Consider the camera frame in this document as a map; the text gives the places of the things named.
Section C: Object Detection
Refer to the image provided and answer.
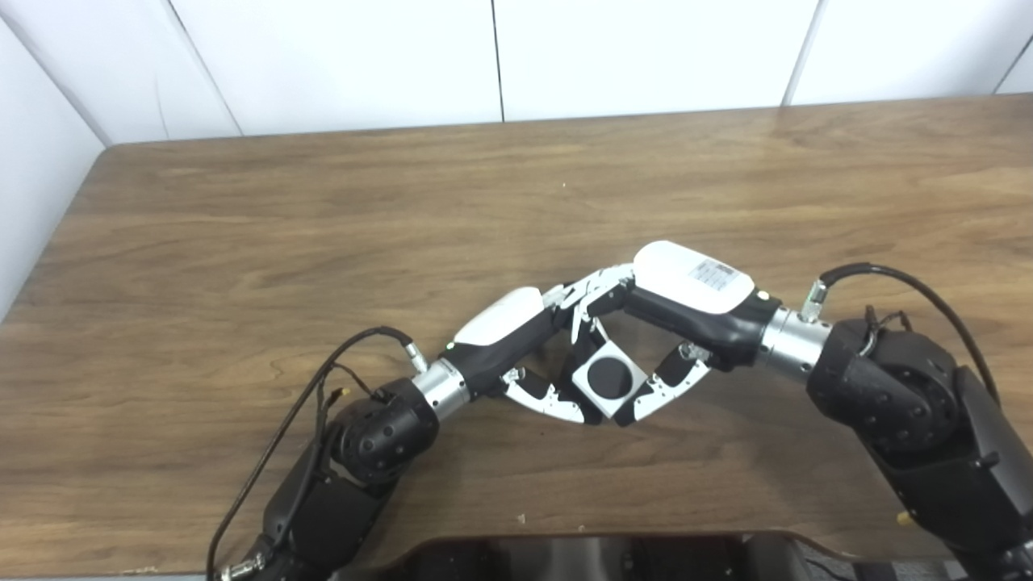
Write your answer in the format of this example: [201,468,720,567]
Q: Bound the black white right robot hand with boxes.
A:
[565,240,784,426]

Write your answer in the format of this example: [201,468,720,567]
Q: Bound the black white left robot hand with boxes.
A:
[442,282,606,426]

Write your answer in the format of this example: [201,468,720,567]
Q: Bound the white square piece with hole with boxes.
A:
[571,339,650,419]

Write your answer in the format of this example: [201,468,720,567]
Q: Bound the black peg with square base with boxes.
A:
[587,355,633,401]

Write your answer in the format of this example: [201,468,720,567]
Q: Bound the thin left arm wires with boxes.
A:
[319,362,396,408]

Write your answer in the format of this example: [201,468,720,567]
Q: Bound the thin arm wires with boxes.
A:
[859,305,913,357]
[319,362,396,408]

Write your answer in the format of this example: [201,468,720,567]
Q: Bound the thin right arm wires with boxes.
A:
[859,305,913,357]

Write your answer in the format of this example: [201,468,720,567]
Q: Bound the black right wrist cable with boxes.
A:
[801,262,1002,404]

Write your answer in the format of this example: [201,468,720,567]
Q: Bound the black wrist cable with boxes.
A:
[206,326,429,581]
[801,262,1002,404]

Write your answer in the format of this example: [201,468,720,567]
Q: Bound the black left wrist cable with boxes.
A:
[206,326,429,581]

